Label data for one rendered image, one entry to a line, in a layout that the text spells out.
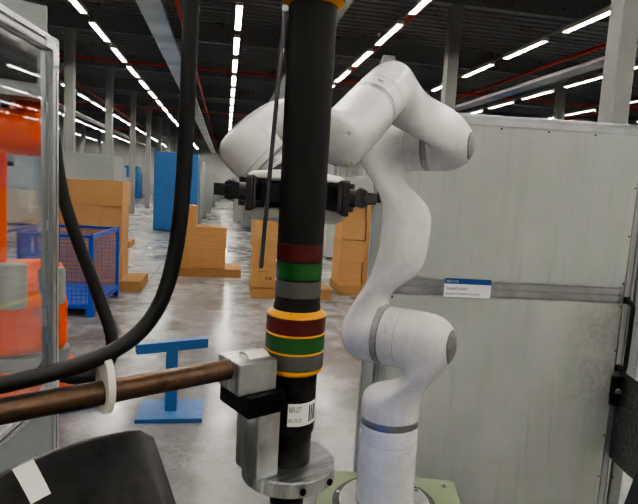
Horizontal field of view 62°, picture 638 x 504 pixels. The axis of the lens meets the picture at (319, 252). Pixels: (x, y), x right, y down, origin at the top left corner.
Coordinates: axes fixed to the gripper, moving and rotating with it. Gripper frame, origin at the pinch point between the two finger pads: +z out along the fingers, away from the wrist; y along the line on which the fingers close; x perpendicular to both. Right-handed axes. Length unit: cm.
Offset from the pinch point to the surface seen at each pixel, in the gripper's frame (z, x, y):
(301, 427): 11.6, -16.3, -1.0
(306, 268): 11.6, -4.8, -0.6
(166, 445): -276, -167, 66
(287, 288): 11.5, -6.3, 0.6
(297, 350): 12.2, -10.5, -0.3
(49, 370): 19.7, -9.8, 13.2
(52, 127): -117, 13, 70
